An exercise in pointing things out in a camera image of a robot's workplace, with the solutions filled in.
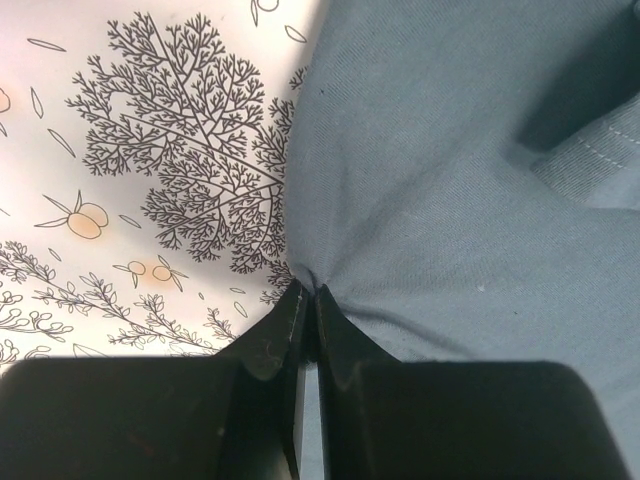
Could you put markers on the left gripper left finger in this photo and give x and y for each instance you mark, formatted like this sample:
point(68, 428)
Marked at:
point(233, 415)

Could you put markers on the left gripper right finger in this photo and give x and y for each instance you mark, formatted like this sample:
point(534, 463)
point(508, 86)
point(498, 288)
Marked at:
point(383, 418)

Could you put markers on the blue-grey t-shirt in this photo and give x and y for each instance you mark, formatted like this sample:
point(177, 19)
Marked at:
point(464, 177)

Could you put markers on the floral table mat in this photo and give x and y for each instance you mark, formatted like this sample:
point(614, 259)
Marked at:
point(143, 151)

